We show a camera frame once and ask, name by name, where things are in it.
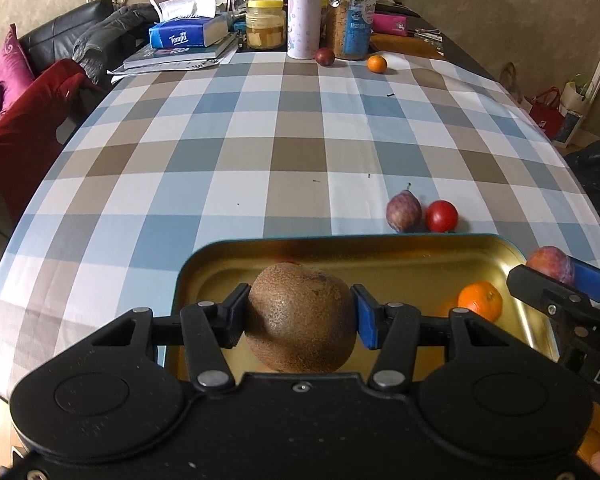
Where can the stack of books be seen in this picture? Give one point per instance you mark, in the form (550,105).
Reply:
(180,57)

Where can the gold tin tray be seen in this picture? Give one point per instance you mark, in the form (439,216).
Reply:
(405,270)

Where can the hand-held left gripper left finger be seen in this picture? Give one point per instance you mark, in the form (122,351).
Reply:
(235,315)

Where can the white tissue pack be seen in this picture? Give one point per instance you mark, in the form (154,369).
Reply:
(187,6)

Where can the glass jar yellow lid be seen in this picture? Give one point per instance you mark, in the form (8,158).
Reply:
(265,25)

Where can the brown kiwi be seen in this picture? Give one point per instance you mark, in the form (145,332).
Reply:
(300,317)

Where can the purple plum with stem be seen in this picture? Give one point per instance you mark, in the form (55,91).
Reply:
(403,212)

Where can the blue brown checked tablecloth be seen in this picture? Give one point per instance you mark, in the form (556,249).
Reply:
(230,160)

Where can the red cushion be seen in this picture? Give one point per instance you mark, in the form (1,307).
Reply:
(25,125)

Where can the black leather sofa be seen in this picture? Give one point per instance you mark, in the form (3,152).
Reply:
(55,35)

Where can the pink cushion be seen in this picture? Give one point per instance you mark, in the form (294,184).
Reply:
(11,67)

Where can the metal clips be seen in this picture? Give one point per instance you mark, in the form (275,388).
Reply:
(427,34)

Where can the glass canister blue label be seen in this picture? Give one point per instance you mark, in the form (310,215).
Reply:
(352,20)

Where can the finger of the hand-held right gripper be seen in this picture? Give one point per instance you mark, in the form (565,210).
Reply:
(540,287)
(595,280)

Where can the red bag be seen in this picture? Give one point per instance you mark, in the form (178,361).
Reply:
(547,110)

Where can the pink pouch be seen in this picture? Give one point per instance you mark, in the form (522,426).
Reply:
(390,24)

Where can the grey jacket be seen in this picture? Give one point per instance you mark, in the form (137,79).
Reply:
(110,35)

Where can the dark red plum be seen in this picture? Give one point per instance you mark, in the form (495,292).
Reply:
(325,56)

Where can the small red tomato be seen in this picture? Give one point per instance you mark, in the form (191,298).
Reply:
(441,216)

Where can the small orange mandarin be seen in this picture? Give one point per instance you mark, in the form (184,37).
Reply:
(377,63)

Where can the white paper bag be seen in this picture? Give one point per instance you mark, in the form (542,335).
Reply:
(576,96)

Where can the brown wooden board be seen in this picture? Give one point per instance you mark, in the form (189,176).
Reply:
(410,45)

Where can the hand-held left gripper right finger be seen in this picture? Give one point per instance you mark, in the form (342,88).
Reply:
(365,317)

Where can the blue tissue box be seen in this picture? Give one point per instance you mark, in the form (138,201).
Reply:
(190,35)

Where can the white bottle purple lid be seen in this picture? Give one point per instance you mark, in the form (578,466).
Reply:
(304,15)

